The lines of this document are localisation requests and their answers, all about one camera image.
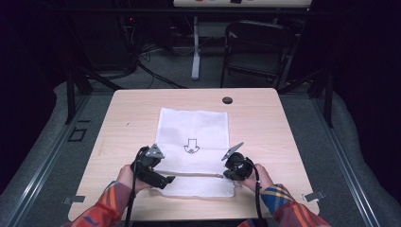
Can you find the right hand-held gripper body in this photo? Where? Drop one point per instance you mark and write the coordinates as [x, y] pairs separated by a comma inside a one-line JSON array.
[[241, 165]]

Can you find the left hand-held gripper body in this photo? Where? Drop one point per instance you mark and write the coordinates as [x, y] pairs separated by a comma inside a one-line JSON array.
[[146, 164]]

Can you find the white zipper bag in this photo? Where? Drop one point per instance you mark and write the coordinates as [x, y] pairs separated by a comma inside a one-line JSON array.
[[192, 129]]

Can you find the person's left hand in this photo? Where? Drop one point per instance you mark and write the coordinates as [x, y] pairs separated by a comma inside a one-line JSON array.
[[127, 178]]

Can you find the person's right hand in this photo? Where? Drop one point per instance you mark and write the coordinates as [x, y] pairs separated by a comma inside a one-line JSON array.
[[263, 179]]

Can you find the person's torso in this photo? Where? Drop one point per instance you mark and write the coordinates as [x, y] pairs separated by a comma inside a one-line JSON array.
[[245, 223]]

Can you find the black table grommet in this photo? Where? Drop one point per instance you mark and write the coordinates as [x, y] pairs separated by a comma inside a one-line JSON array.
[[227, 100]]

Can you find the black tape strip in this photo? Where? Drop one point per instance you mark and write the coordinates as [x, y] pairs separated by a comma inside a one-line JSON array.
[[83, 121]]

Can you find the grey tape piece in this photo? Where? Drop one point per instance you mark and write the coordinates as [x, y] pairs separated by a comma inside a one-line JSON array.
[[74, 199], [313, 196]]

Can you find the black tape square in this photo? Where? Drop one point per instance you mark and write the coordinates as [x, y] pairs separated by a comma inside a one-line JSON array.
[[71, 135]]

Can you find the black metal stand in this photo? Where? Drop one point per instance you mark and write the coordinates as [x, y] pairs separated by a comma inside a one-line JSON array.
[[71, 94], [328, 101]]

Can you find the white desk leg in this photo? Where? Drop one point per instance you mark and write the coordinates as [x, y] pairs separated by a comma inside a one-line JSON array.
[[196, 56]]

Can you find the black folding chair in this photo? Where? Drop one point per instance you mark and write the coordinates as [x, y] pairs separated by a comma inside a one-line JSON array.
[[257, 47]]

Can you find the dark computer tower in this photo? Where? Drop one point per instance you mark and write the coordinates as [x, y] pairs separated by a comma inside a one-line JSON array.
[[107, 41]]

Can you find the aluminium floor rail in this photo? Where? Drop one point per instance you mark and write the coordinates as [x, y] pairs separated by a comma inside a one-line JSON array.
[[343, 160], [47, 160]]

